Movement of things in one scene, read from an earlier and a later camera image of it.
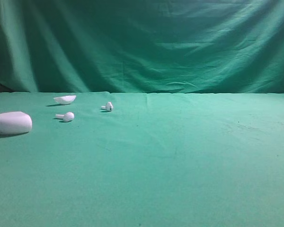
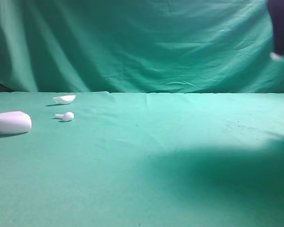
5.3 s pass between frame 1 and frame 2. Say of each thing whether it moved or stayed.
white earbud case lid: stayed
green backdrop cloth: stayed
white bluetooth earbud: moved
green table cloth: stayed
